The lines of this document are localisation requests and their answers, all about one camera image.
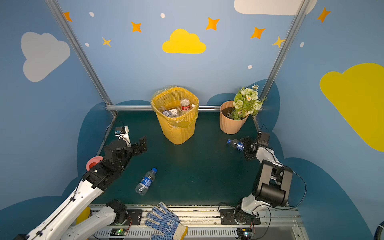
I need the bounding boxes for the red label water bottle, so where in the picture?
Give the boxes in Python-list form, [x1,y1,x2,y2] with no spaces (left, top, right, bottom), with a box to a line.
[180,99,191,112]

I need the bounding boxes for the Pepsi bottle blue label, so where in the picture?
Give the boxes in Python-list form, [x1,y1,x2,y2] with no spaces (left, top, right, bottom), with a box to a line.
[227,139,245,152]

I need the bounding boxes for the blue label bottle front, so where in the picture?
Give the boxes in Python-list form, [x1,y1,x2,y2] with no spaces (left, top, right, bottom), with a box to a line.
[135,168,158,196]

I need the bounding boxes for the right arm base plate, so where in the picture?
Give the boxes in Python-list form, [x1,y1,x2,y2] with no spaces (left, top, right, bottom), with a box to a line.
[219,209,261,225]

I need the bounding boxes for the yellow ribbed waste bin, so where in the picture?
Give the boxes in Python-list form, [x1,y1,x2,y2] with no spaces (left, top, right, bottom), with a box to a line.
[151,87,200,145]

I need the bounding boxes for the right aluminium frame post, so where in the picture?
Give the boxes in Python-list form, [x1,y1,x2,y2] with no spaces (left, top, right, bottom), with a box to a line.
[253,0,313,121]

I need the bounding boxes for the left aluminium frame post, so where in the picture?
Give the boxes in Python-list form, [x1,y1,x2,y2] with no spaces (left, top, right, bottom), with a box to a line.
[45,0,113,106]

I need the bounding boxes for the green circuit board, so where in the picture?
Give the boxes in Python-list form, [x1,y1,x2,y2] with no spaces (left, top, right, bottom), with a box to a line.
[110,229,129,237]
[236,228,254,240]

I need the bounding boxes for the left green circuit board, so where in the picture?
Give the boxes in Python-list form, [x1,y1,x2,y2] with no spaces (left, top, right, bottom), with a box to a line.
[110,229,129,237]

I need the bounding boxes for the square bottle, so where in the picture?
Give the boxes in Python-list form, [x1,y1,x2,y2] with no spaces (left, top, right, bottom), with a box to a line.
[168,107,183,118]

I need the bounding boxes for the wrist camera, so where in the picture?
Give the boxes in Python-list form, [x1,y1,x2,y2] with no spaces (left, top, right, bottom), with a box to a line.
[115,126,131,147]
[257,132,270,147]

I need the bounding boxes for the yellow plastic bin liner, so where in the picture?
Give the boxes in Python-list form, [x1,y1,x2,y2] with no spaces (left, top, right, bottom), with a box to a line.
[151,86,199,129]

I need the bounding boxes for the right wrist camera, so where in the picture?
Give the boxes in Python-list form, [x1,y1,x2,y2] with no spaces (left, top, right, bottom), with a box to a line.
[257,132,270,147]

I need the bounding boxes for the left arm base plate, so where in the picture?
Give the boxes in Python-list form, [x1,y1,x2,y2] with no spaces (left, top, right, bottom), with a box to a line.
[114,209,143,226]

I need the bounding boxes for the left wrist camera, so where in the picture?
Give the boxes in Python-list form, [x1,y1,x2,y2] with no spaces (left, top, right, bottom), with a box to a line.
[115,126,131,147]

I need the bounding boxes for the front aluminium rail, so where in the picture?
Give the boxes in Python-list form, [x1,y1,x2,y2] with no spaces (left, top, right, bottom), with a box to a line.
[47,205,310,240]

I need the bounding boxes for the green white artificial flowers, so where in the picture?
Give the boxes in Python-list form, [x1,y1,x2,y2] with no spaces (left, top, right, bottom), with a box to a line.
[228,84,267,121]

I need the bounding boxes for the blue dotted work glove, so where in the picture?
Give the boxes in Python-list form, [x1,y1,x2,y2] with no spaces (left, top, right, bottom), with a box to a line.
[145,202,188,240]

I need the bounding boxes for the right green circuit board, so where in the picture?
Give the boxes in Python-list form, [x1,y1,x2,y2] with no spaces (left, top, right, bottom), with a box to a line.
[236,228,254,240]

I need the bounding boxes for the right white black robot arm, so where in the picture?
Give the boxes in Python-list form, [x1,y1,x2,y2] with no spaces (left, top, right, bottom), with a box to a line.
[234,137,293,225]

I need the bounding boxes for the pink watering can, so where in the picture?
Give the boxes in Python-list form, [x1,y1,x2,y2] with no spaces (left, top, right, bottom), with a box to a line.
[86,156,103,171]

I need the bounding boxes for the aluminium frame post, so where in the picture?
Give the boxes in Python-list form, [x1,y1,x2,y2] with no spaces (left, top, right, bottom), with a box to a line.
[253,0,313,121]
[45,0,113,106]

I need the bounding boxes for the yellow toy shovel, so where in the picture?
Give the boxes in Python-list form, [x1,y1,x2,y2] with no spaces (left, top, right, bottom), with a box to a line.
[76,207,91,225]

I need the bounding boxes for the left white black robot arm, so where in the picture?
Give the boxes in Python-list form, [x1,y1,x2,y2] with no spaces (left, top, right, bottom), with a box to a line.
[15,137,147,240]

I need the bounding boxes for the pink ribbed flower pot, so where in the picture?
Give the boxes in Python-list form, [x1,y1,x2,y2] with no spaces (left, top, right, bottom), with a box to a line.
[220,101,248,135]

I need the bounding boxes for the rear aluminium frame rail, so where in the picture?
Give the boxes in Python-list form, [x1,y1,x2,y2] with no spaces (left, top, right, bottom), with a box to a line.
[106,105,220,112]

